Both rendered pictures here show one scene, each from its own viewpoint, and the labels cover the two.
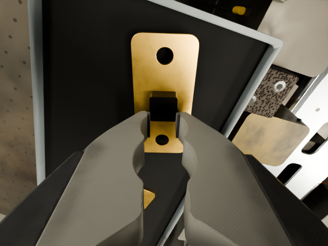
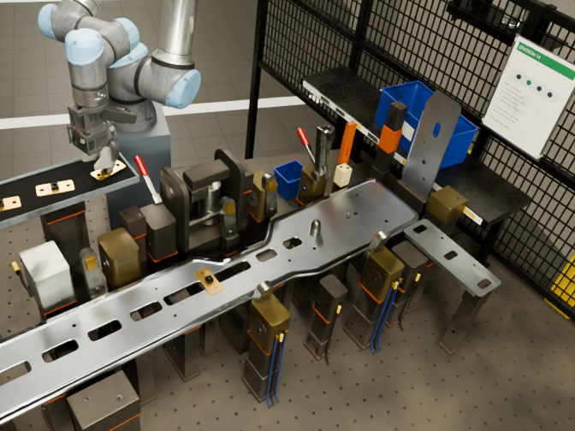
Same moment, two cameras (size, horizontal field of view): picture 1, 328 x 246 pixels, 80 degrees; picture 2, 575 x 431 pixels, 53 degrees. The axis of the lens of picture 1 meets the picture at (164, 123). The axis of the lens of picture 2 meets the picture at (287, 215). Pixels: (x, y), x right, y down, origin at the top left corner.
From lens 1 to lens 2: 148 cm
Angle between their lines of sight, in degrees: 77
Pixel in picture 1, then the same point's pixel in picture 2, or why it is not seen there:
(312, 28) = (160, 215)
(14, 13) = not seen: hidden behind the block
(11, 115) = not seen: outside the picture
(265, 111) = (127, 219)
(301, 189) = (106, 353)
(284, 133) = (127, 244)
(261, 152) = (111, 246)
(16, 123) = not seen: outside the picture
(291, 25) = (155, 210)
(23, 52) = (20, 239)
